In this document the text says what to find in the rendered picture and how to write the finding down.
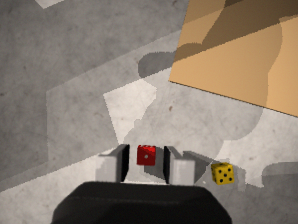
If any olive yellow die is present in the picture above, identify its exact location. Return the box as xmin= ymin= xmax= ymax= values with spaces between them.
xmin=211 ymin=162 xmax=234 ymax=185

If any red die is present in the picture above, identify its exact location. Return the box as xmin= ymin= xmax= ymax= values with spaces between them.
xmin=137 ymin=145 xmax=156 ymax=166

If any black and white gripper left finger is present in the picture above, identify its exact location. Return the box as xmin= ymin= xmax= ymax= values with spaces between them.
xmin=95 ymin=144 xmax=130 ymax=183

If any orange flat mat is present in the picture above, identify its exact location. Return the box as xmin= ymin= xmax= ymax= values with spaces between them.
xmin=168 ymin=0 xmax=298 ymax=117

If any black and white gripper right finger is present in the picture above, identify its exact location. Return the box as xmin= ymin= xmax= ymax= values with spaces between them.
xmin=163 ymin=146 xmax=196 ymax=186

